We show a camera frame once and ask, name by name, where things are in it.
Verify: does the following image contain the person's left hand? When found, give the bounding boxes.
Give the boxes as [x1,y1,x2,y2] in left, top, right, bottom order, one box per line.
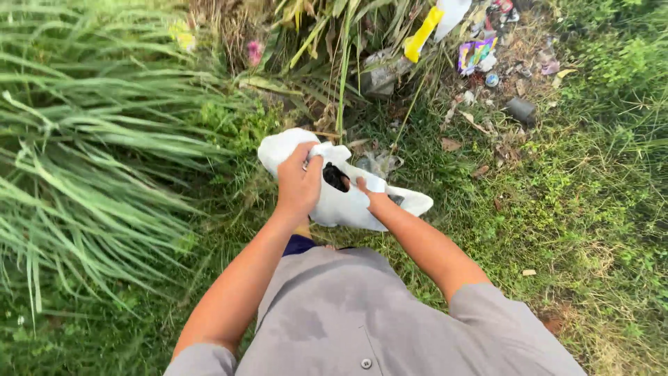
[275,141,324,219]

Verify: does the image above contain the person's right hand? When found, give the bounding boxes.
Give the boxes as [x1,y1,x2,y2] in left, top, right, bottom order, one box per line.
[355,177,389,214]

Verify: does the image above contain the white plastic bag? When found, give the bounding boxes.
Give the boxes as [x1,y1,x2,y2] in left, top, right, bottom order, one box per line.
[257,128,434,233]

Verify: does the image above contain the clear crumpled plastic wrapper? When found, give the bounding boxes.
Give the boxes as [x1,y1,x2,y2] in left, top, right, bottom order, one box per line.
[356,150,405,179]

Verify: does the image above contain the person's dark blue trousers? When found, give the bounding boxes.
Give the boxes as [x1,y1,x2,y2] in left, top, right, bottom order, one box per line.
[282,234,317,257]

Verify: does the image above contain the grey crumpled plastic bag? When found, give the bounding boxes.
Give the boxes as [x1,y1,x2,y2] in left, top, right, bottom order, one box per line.
[359,48,414,97]

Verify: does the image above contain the pink flower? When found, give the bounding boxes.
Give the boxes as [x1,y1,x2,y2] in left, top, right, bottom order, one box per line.
[246,40,264,68]

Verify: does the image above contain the yellow plastic wrapper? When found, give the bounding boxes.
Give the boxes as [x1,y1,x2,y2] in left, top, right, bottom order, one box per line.
[403,6,445,64]

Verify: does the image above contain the person's grey shirt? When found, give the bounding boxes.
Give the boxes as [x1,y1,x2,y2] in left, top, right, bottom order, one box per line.
[163,246,588,376]

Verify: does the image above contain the purple colourful snack wrapper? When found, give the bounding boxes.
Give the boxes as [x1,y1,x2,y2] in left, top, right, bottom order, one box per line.
[458,37,499,77]

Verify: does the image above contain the white plastic sheet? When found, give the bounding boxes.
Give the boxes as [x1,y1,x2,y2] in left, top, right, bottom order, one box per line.
[433,0,473,44]

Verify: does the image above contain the tall grass clump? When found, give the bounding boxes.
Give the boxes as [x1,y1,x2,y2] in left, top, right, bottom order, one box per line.
[0,0,272,335]

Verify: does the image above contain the heap of mixed litter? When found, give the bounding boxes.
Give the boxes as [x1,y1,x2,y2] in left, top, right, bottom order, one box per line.
[467,0,564,79]

